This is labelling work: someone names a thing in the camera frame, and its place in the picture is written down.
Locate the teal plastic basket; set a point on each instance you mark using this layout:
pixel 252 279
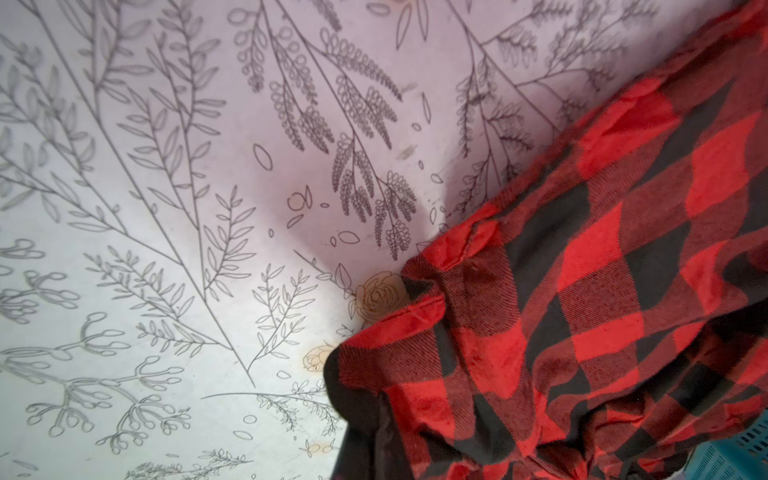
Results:
pixel 741 457

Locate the red black plaid shirt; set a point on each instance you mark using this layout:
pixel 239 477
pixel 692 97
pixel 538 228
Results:
pixel 605 313

